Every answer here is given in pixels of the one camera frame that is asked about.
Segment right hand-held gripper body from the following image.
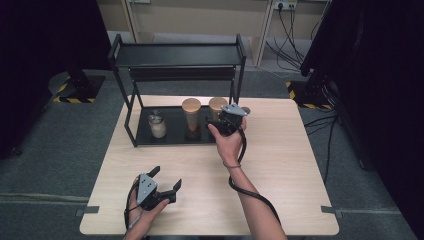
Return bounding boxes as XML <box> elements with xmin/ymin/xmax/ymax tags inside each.
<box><xmin>213</xmin><ymin>103</ymin><xmax>249</xmax><ymax>137</ymax></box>

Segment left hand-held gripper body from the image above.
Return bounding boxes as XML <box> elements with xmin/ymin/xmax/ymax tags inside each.
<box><xmin>136</xmin><ymin>172</ymin><xmax>178</xmax><ymax>212</ymax></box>

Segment wooden-lid jar olive contents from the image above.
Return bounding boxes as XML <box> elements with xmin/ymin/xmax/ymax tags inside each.
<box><xmin>208</xmin><ymin>96</ymin><xmax>229</xmax><ymax>123</ymax></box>

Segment wooden-lid jar brown contents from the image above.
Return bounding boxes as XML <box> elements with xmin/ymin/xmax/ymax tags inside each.
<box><xmin>181</xmin><ymin>97</ymin><xmax>203</xmax><ymax>140</ymax></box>

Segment metal-lid glass jar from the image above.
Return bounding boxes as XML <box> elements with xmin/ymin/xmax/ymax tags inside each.
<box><xmin>147</xmin><ymin>109</ymin><xmax>168</xmax><ymax>140</ymax></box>

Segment black metal shelf rack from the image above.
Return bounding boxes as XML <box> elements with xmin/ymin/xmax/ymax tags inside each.
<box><xmin>107</xmin><ymin>33</ymin><xmax>248</xmax><ymax>148</ymax></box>

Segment person's right hand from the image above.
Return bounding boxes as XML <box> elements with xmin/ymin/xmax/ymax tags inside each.
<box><xmin>207</xmin><ymin>118</ymin><xmax>248</xmax><ymax>165</ymax></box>

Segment person's left hand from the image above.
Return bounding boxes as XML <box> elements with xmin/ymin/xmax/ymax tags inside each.
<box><xmin>124</xmin><ymin>177</ymin><xmax>171</xmax><ymax>240</ymax></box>

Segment black stand base hazard tape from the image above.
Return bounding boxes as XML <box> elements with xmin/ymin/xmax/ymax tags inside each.
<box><xmin>285</xmin><ymin>79</ymin><xmax>334</xmax><ymax>111</ymax></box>
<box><xmin>52</xmin><ymin>74</ymin><xmax>106</xmax><ymax>104</ymax></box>

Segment white power strip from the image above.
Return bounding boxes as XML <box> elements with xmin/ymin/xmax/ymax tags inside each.
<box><xmin>273</xmin><ymin>0</ymin><xmax>298</xmax><ymax>11</ymax></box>

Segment dark curtain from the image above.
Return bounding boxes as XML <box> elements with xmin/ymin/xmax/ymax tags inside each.
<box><xmin>0</xmin><ymin>0</ymin><xmax>113</xmax><ymax>160</ymax></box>
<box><xmin>299</xmin><ymin>0</ymin><xmax>424</xmax><ymax>240</ymax></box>

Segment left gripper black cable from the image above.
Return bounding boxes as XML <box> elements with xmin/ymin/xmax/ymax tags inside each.
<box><xmin>123</xmin><ymin>181</ymin><xmax>141</xmax><ymax>231</ymax></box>

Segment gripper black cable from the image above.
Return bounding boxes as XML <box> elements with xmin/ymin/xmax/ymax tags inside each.
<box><xmin>228</xmin><ymin>128</ymin><xmax>283</xmax><ymax>226</ymax></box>
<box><xmin>123</xmin><ymin>181</ymin><xmax>141</xmax><ymax>231</ymax></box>

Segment grey flat bracket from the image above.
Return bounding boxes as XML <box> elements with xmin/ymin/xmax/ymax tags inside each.
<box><xmin>75</xmin><ymin>205</ymin><xmax>100</xmax><ymax>218</ymax></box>
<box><xmin>320</xmin><ymin>205</ymin><xmax>344</xmax><ymax>219</ymax></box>

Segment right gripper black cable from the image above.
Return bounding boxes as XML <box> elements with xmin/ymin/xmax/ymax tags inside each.
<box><xmin>228</xmin><ymin>128</ymin><xmax>283</xmax><ymax>226</ymax></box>

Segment black hanging cable bundle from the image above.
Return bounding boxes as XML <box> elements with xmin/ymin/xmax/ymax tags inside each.
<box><xmin>265</xmin><ymin>8</ymin><xmax>323</xmax><ymax>73</ymax></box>

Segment black floor cables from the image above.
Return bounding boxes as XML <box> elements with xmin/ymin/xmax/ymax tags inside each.
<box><xmin>303</xmin><ymin>113</ymin><xmax>341</xmax><ymax>186</ymax></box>

